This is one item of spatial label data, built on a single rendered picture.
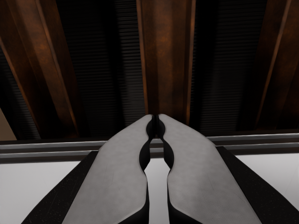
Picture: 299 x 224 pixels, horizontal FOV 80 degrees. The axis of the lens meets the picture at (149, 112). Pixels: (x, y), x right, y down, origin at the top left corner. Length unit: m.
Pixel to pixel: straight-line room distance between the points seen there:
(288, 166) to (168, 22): 0.26
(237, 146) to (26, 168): 0.27
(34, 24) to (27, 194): 0.26
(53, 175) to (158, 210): 0.16
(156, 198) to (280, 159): 0.16
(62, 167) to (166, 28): 0.26
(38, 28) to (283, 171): 0.42
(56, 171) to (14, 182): 0.07
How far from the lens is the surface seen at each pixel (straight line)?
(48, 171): 0.28
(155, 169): 0.24
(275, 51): 0.34
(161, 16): 0.33
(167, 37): 0.33
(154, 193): 0.27
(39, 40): 0.38
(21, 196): 0.34
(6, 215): 0.39
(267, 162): 0.27
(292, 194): 0.33
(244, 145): 0.25
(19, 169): 0.29
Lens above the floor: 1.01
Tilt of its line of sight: 61 degrees down
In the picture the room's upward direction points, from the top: 178 degrees counter-clockwise
